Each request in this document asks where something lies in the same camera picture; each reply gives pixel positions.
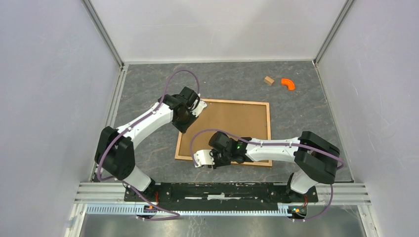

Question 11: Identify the wooden picture frame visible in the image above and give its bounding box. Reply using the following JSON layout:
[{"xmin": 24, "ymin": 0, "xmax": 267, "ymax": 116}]
[{"xmin": 174, "ymin": 99, "xmax": 271, "ymax": 161}]

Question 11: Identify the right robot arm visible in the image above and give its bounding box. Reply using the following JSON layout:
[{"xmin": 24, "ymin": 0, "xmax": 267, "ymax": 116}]
[{"xmin": 194, "ymin": 131, "xmax": 345, "ymax": 201}]

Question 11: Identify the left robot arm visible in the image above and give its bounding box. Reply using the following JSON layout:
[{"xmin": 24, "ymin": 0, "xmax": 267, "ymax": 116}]
[{"xmin": 94, "ymin": 87, "xmax": 208, "ymax": 201}]

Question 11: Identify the small wooden block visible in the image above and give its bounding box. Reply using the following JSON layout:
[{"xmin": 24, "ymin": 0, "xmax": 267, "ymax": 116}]
[{"xmin": 264, "ymin": 76, "xmax": 275, "ymax": 86}]

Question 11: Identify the orange curved plastic piece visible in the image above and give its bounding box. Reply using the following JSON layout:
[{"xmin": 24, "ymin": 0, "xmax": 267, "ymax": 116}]
[{"xmin": 281, "ymin": 78, "xmax": 295, "ymax": 91}]

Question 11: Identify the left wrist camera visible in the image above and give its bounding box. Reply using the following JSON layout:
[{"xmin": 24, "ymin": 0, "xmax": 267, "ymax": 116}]
[{"xmin": 191, "ymin": 99, "xmax": 208, "ymax": 118}]

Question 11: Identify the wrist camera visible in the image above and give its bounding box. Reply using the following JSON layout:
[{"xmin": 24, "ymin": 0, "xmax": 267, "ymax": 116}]
[
  {"xmin": 191, "ymin": 99, "xmax": 208, "ymax": 118},
  {"xmin": 193, "ymin": 150, "xmax": 214, "ymax": 168}
]

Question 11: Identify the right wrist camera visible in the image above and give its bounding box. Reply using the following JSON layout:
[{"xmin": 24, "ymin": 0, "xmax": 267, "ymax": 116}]
[{"xmin": 193, "ymin": 150, "xmax": 214, "ymax": 168}]

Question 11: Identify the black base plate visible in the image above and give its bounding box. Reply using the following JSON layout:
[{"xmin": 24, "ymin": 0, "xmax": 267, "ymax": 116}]
[{"xmin": 144, "ymin": 182, "xmax": 319, "ymax": 211}]

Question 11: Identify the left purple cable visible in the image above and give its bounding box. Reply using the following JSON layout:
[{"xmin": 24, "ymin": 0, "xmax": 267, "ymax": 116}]
[{"xmin": 96, "ymin": 69, "xmax": 201, "ymax": 222}]

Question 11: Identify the purple cable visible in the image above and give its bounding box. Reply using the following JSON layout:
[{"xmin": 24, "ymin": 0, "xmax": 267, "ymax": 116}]
[
  {"xmin": 190, "ymin": 128, "xmax": 344, "ymax": 223},
  {"xmin": 96, "ymin": 69, "xmax": 201, "ymax": 222}
]

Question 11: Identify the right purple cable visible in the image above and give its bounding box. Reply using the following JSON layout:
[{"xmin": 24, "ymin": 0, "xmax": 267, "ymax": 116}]
[{"xmin": 190, "ymin": 128, "xmax": 344, "ymax": 223}]

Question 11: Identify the aluminium rail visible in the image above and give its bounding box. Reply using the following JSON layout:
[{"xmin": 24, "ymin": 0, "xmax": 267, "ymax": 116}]
[{"xmin": 74, "ymin": 183, "xmax": 371, "ymax": 217}]

